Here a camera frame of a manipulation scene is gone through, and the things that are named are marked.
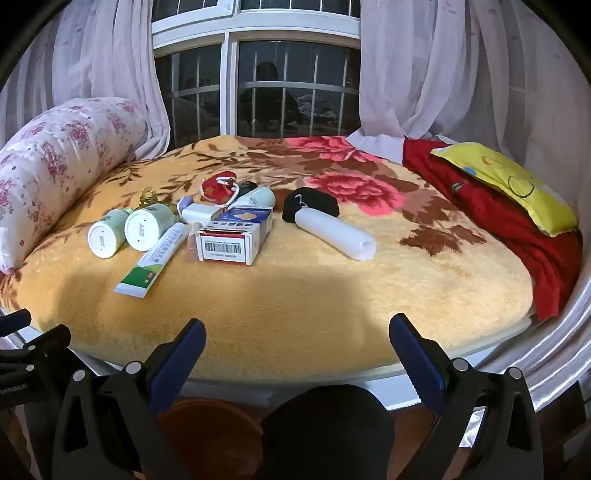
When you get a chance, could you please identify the sheer white curtain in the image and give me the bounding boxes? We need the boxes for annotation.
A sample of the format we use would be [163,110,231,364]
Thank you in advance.
[1,1,170,159]
[349,1,590,234]

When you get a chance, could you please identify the yellow cartoon pillow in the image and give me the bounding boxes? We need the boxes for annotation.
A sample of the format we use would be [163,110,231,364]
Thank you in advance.
[431,142,578,237]

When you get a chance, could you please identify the black knit pouch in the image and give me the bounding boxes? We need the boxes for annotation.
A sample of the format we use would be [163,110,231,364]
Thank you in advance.
[281,187,341,223]

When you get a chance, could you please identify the purple white small case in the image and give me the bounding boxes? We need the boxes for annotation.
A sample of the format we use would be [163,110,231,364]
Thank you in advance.
[176,196,193,215]

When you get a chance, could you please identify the green white ointment tube box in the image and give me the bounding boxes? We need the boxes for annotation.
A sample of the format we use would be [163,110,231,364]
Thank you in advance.
[113,222,189,298]

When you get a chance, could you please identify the red blanket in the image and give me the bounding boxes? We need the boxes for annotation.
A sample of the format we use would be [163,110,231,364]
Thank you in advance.
[403,138,583,321]

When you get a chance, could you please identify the orange trash bucket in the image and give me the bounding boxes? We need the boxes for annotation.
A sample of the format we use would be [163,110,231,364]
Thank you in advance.
[157,398,263,480]

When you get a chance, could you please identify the white green bottle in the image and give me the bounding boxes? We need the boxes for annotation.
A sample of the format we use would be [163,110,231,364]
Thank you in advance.
[87,208,132,259]
[124,203,175,252]
[229,186,276,209]

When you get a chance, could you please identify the left sheer white curtain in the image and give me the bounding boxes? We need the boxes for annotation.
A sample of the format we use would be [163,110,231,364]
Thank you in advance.
[1,1,170,159]

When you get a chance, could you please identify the white cylinder tube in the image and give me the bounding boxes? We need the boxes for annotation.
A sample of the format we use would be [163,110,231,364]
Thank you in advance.
[294,207,377,261]

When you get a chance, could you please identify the red crochet pouch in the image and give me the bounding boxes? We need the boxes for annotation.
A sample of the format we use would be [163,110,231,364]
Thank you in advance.
[200,170,239,206]

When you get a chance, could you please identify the pink floral rolled quilt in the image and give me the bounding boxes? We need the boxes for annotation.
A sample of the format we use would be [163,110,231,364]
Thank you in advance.
[0,97,148,275]

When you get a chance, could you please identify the white charger plug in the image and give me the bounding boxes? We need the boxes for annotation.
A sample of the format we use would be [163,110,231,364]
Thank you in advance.
[180,203,223,226]

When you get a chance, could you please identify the floral beige fleece blanket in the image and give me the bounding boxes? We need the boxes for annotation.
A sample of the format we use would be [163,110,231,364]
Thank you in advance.
[1,136,533,383]

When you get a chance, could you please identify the right sheer white curtain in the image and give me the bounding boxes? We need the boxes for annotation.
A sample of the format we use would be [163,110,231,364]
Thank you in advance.
[349,1,590,234]

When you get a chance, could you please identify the white barred window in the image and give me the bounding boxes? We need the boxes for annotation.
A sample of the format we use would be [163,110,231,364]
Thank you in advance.
[152,0,361,149]

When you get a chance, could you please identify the dark green small bottle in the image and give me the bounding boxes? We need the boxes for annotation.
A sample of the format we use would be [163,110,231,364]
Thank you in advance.
[238,181,259,196]

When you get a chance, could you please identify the blue red medicine box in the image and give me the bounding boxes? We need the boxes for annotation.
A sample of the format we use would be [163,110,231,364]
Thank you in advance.
[195,207,273,266]

